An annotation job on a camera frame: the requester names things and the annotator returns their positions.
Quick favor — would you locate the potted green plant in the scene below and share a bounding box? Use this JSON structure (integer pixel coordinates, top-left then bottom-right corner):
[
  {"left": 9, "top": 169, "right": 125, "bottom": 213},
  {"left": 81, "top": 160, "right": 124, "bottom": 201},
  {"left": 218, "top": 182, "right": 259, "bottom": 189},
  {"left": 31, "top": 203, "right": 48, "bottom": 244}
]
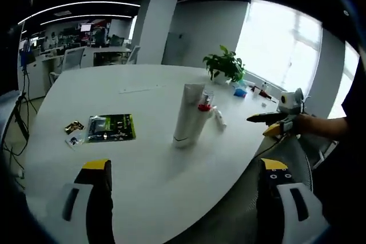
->
[{"left": 202, "top": 45, "right": 246, "bottom": 85}]

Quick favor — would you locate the white skincare bottle red collar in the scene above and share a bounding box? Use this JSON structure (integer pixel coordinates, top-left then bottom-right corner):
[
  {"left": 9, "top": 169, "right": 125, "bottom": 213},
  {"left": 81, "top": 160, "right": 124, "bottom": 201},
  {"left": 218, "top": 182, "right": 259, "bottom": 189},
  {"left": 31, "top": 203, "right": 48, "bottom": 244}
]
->
[{"left": 197, "top": 89, "right": 218, "bottom": 142}]

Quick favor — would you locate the tall white skincare tube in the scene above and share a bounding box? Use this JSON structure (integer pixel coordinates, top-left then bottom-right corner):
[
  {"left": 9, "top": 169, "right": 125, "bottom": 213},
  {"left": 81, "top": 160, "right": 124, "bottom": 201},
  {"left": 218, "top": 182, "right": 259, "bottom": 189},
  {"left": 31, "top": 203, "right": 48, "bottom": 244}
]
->
[{"left": 172, "top": 83, "right": 206, "bottom": 149}]

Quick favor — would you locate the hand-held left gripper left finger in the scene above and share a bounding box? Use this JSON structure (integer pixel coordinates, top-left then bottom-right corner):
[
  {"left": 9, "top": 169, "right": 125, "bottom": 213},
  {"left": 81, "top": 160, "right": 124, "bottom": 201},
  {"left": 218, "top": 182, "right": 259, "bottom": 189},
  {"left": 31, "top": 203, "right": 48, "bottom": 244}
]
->
[{"left": 47, "top": 158, "right": 115, "bottom": 244}]

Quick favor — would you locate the white mesh office chair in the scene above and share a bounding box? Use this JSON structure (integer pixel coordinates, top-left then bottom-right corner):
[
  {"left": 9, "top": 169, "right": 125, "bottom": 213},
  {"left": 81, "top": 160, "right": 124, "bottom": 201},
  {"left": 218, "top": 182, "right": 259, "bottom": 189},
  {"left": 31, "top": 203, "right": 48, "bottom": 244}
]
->
[
  {"left": 125, "top": 45, "right": 141, "bottom": 65},
  {"left": 61, "top": 47, "right": 86, "bottom": 71}
]

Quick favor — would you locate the gold skincare sachet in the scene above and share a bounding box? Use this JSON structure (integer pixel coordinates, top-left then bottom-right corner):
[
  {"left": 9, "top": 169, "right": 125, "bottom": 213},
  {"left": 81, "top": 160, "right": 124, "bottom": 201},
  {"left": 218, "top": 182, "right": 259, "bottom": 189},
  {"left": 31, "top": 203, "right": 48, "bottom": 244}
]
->
[{"left": 63, "top": 119, "right": 86, "bottom": 135}]

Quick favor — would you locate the white table cable cover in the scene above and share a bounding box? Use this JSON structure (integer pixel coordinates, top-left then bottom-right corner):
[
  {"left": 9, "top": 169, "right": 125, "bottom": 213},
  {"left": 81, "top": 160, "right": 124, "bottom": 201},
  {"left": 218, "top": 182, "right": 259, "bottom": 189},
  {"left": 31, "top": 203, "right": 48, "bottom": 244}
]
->
[{"left": 118, "top": 83, "right": 167, "bottom": 94}]

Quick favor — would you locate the green black skincare sachet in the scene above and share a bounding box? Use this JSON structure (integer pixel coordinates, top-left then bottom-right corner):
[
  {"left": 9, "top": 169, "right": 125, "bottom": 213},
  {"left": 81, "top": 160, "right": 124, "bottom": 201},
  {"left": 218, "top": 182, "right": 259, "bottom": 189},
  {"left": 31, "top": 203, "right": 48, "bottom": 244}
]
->
[{"left": 85, "top": 113, "right": 137, "bottom": 143}]

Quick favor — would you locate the black tripod stand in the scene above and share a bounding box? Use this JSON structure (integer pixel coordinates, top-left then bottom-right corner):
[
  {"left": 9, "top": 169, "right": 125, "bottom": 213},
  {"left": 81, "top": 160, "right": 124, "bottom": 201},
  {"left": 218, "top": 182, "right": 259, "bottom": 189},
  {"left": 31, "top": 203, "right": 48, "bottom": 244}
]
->
[{"left": 0, "top": 41, "right": 38, "bottom": 172}]

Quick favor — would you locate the red handled tool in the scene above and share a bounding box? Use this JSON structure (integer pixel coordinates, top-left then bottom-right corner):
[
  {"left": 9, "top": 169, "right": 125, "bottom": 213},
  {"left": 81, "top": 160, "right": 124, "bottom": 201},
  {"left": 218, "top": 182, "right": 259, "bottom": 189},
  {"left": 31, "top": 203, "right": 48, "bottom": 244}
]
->
[{"left": 251, "top": 82, "right": 277, "bottom": 102}]

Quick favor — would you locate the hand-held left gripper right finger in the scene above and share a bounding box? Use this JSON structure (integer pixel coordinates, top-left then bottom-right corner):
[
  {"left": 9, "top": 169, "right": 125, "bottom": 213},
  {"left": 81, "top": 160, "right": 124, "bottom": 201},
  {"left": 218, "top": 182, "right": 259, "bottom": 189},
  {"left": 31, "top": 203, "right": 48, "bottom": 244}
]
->
[{"left": 256, "top": 158, "right": 329, "bottom": 244}]

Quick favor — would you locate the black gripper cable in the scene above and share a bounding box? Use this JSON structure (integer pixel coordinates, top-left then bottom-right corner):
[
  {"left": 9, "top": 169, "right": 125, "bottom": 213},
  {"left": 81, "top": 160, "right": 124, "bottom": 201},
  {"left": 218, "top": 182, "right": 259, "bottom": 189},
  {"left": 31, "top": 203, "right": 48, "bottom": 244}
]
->
[{"left": 256, "top": 134, "right": 287, "bottom": 157}]

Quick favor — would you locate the grey office chair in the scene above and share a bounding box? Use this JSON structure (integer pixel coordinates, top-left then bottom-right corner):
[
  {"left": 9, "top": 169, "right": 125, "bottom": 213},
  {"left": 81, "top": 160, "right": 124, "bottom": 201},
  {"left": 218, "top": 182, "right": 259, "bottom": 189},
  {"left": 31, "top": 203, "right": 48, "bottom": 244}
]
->
[{"left": 182, "top": 134, "right": 315, "bottom": 244}]

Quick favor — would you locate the person's dark clothed torso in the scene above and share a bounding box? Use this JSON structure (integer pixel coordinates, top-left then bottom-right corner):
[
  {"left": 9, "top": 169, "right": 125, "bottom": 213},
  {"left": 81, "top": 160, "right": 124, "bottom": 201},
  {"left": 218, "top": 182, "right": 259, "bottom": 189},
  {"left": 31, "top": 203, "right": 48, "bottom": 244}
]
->
[{"left": 339, "top": 55, "right": 366, "bottom": 244}]

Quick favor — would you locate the ceiling light strip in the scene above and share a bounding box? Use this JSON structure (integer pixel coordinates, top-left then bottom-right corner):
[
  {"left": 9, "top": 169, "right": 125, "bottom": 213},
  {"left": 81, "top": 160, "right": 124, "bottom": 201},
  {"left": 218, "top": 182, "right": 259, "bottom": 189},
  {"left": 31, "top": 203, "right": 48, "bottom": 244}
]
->
[
  {"left": 17, "top": 1, "right": 141, "bottom": 25},
  {"left": 39, "top": 12, "right": 136, "bottom": 26}
]

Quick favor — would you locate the small clear skincare sachet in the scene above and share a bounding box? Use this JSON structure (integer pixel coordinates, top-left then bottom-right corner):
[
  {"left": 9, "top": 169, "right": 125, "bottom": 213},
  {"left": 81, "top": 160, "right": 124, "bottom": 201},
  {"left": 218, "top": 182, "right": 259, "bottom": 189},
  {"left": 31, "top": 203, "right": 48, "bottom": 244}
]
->
[{"left": 65, "top": 134, "right": 86, "bottom": 149}]

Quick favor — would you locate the blue container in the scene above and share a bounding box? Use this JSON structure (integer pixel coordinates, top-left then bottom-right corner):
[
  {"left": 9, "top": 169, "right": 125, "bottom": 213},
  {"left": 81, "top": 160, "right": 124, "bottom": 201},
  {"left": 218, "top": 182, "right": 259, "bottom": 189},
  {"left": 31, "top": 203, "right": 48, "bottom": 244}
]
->
[{"left": 233, "top": 86, "right": 248, "bottom": 98}]

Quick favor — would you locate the small white skincare tube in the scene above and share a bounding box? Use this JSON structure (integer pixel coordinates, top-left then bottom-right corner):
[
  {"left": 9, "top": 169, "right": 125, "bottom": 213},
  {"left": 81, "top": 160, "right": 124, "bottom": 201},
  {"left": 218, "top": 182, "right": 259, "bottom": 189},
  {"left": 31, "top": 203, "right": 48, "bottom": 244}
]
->
[{"left": 213, "top": 106, "right": 228, "bottom": 131}]

